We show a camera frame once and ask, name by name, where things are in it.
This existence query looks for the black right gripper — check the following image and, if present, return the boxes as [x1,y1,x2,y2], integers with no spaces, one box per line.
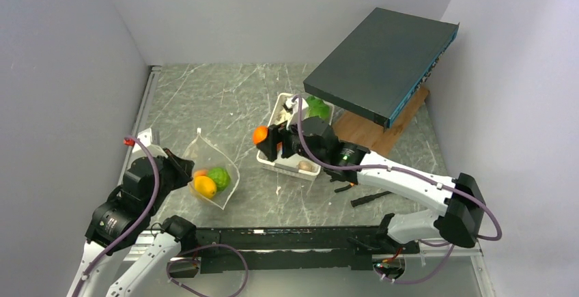
[257,112,326,167]

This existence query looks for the orange tangerine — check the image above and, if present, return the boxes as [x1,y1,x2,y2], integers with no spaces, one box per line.
[252,126,268,145]

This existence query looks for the small garlic bulb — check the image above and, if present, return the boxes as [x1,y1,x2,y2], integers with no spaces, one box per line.
[297,160,317,172]

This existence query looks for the peach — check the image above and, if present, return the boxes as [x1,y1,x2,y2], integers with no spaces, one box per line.
[193,169,208,178]

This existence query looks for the light green round fruit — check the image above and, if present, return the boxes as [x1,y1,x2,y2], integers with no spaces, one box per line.
[207,167,231,192]

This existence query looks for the yellow lemon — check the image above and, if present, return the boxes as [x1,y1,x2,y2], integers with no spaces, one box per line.
[193,175,217,199]

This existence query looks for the polka dot zip top bag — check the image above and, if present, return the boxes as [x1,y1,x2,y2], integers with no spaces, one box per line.
[183,128,240,210]

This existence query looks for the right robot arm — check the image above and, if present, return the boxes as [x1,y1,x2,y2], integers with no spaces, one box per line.
[253,117,487,253]

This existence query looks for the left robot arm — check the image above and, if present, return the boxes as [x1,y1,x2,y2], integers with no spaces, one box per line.
[68,148,195,296]

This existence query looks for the white garlic cluster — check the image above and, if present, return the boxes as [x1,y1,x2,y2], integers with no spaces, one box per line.
[272,106,292,125]

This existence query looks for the white perforated plastic basket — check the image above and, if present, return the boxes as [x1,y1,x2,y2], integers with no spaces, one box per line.
[257,93,334,181]

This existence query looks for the green white cabbage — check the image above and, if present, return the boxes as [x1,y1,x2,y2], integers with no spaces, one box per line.
[306,96,331,122]

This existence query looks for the wooden cutting board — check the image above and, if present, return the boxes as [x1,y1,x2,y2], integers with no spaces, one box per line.
[332,87,429,156]

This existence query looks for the black hammer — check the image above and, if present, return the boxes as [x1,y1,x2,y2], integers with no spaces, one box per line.
[350,191,391,208]

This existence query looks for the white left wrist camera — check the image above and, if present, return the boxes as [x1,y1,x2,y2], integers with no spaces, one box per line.
[124,127,168,162]

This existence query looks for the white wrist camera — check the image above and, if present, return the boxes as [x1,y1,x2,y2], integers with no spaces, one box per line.
[282,95,300,120]
[124,127,168,162]

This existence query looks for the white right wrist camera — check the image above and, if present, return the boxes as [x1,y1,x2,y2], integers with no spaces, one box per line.
[282,95,300,120]

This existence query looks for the orange handled pliers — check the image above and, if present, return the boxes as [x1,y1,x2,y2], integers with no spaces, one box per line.
[334,183,355,193]

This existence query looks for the aluminium frame profile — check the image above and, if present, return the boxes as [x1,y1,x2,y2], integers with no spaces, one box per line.
[72,65,163,297]

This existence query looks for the dark network switch box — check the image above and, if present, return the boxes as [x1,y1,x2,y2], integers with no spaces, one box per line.
[303,8,459,128]

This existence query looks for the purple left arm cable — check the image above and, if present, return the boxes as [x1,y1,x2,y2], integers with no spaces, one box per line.
[72,137,250,297]

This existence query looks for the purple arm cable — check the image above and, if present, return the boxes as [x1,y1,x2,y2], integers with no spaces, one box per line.
[72,137,250,297]
[289,95,503,286]

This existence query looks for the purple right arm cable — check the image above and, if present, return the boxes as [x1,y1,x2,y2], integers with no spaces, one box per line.
[289,95,503,286]

